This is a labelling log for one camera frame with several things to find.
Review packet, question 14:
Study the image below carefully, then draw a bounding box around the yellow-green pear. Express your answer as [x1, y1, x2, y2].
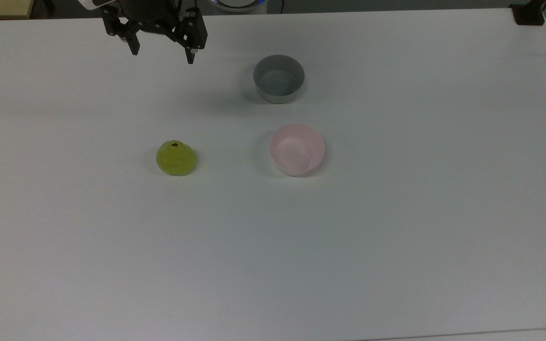
[155, 140, 197, 177]

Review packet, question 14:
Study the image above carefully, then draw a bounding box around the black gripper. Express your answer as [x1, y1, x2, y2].
[101, 0, 208, 65]

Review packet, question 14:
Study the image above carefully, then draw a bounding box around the pink bowl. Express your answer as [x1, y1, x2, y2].
[269, 124, 326, 177]

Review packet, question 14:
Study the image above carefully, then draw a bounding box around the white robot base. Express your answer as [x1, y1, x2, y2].
[210, 0, 268, 13]

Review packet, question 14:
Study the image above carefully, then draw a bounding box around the black table clamp mount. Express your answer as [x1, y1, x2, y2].
[510, 0, 546, 26]

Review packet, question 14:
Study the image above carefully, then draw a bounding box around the grey bowl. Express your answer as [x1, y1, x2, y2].
[253, 54, 305, 104]

